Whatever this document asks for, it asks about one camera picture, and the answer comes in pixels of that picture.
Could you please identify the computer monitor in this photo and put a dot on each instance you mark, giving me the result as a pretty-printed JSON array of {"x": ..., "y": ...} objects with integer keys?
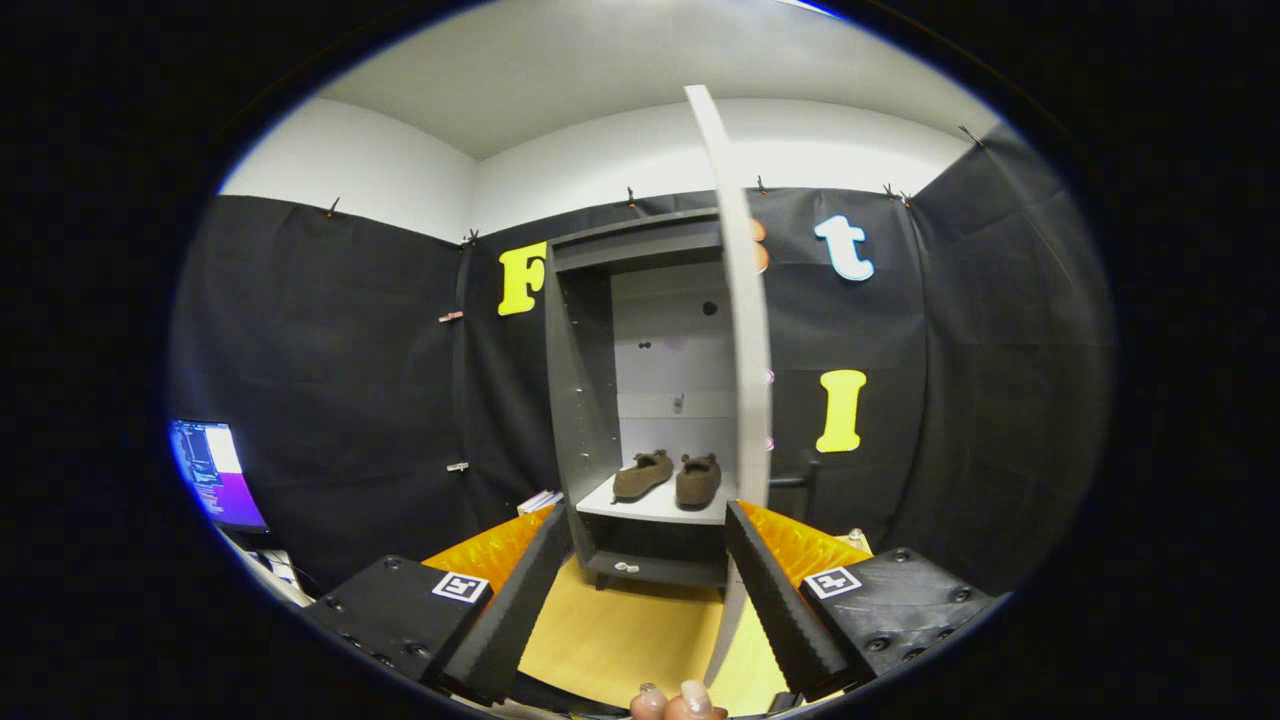
[{"x": 215, "y": 475}]

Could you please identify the white book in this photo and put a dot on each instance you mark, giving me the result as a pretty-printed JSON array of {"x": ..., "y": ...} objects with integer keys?
[{"x": 540, "y": 500}]

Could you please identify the grey shoe cabinet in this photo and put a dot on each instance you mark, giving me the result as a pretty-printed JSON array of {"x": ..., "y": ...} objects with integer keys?
[{"x": 580, "y": 380}]

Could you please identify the black backdrop cloth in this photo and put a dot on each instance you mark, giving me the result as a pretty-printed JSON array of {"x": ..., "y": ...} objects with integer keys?
[{"x": 350, "y": 350}]

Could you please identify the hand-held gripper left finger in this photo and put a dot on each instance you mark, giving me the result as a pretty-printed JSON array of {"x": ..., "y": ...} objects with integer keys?
[{"x": 520, "y": 610}]

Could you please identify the beige shoe cabinet door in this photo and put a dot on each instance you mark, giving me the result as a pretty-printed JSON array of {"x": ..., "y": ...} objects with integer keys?
[{"x": 745, "y": 350}]

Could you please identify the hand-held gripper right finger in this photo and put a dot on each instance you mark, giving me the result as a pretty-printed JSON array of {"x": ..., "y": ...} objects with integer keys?
[{"x": 775, "y": 600}]

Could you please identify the brown fuzzy shoe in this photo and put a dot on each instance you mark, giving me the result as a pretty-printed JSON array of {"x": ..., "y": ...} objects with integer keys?
[
  {"x": 640, "y": 478},
  {"x": 698, "y": 485}
]

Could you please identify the white cabinet shelf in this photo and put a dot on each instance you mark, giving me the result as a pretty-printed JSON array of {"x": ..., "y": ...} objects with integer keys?
[{"x": 650, "y": 508}]

